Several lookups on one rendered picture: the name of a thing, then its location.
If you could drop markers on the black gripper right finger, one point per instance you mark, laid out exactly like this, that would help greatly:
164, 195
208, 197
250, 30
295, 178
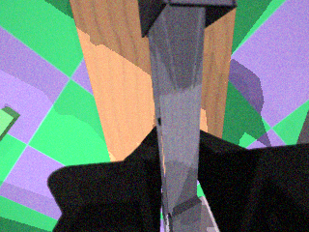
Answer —
232, 177

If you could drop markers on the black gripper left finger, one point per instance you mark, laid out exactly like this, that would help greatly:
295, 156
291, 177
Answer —
137, 177

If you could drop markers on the wooden board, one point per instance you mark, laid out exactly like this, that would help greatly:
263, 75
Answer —
118, 63

